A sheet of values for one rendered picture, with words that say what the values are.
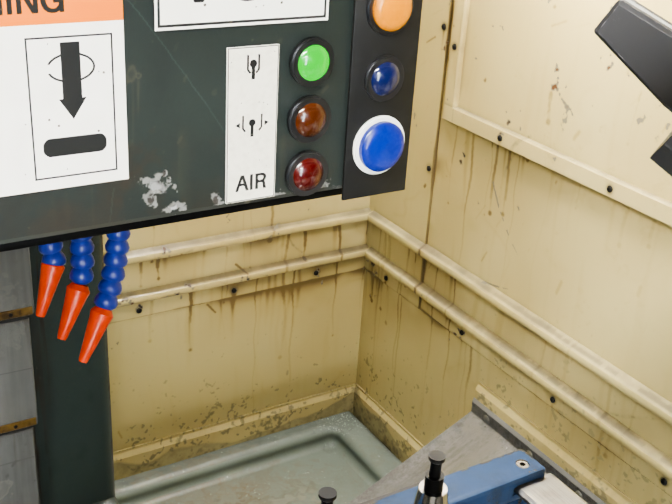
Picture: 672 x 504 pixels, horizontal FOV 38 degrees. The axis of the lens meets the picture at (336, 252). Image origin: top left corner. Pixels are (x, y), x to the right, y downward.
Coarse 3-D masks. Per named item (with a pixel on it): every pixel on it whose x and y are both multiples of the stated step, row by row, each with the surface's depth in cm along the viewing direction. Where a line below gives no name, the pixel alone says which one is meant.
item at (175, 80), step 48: (144, 0) 46; (336, 0) 52; (144, 48) 47; (192, 48) 48; (288, 48) 51; (336, 48) 53; (144, 96) 48; (192, 96) 49; (288, 96) 52; (336, 96) 54; (144, 144) 49; (192, 144) 50; (288, 144) 54; (336, 144) 55; (48, 192) 47; (96, 192) 49; (144, 192) 50; (192, 192) 52; (288, 192) 55; (336, 192) 57; (0, 240) 47; (48, 240) 49
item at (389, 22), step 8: (376, 0) 52; (384, 0) 52; (392, 0) 52; (400, 0) 53; (408, 0) 53; (376, 8) 52; (384, 8) 52; (392, 8) 53; (400, 8) 53; (408, 8) 53; (376, 16) 52; (384, 16) 53; (392, 16) 53; (400, 16) 53; (408, 16) 53; (384, 24) 53; (392, 24) 53; (400, 24) 53
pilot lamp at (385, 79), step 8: (384, 64) 54; (392, 64) 55; (376, 72) 54; (384, 72) 54; (392, 72) 54; (376, 80) 54; (384, 80) 54; (392, 80) 55; (376, 88) 55; (384, 88) 55; (392, 88) 55
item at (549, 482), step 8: (536, 480) 99; (544, 480) 99; (552, 480) 99; (520, 488) 97; (528, 488) 98; (536, 488) 98; (544, 488) 98; (552, 488) 98; (560, 488) 98; (568, 488) 98; (520, 496) 97; (528, 496) 96; (536, 496) 96; (544, 496) 96; (552, 496) 97; (560, 496) 97; (568, 496) 97; (576, 496) 97
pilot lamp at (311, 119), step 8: (312, 104) 53; (304, 112) 53; (312, 112) 53; (320, 112) 53; (296, 120) 53; (304, 120) 53; (312, 120) 53; (320, 120) 53; (296, 128) 53; (304, 128) 53; (312, 128) 53; (320, 128) 54; (304, 136) 53; (312, 136) 54
